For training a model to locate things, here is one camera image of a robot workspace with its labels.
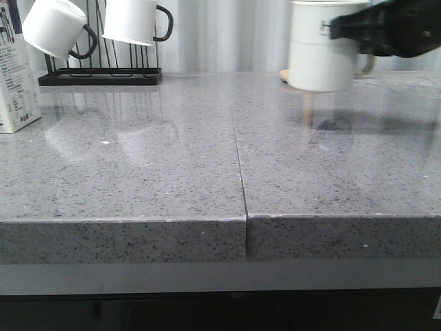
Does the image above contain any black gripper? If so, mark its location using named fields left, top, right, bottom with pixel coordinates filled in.
left=329, top=1, right=440, bottom=58

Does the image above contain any white HOME ribbed cup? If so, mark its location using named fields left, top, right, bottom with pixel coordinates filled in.
left=288, top=1, right=376, bottom=92

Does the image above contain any white blue milk carton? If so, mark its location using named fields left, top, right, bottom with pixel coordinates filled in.
left=1, top=1, right=41, bottom=134

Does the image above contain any wooden mug tree stand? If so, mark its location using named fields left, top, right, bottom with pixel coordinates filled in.
left=279, top=69, right=290, bottom=83

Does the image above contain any white mug black handle right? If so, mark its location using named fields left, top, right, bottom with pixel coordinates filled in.
left=101, top=0, right=174, bottom=47

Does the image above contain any white mug black handle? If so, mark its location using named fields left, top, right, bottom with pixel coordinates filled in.
left=101, top=0, right=174, bottom=47
left=22, top=0, right=99, bottom=59

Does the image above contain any black wire mug rack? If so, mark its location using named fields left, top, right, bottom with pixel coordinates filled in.
left=38, top=1, right=162, bottom=86

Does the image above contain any white mug black handle left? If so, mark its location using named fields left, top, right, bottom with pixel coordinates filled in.
left=22, top=0, right=99, bottom=59

